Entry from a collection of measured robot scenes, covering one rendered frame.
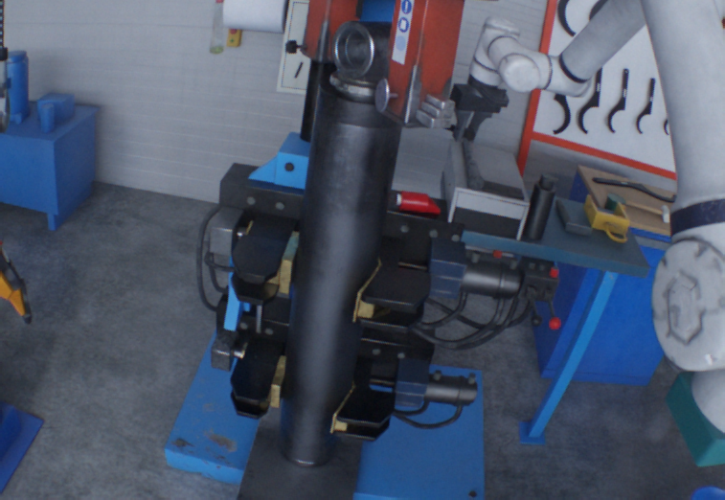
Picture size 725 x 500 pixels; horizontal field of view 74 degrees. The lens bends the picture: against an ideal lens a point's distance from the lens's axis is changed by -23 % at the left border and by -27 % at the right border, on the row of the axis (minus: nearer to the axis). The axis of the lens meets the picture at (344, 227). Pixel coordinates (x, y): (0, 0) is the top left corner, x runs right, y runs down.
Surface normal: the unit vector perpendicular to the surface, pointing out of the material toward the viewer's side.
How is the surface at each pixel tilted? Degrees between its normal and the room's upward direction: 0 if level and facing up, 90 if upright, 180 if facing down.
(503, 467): 0
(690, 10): 57
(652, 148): 90
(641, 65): 90
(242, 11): 101
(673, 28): 75
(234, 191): 90
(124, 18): 90
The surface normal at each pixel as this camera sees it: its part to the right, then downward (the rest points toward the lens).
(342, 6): 0.51, 0.48
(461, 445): 0.14, -0.87
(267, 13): -0.14, 0.63
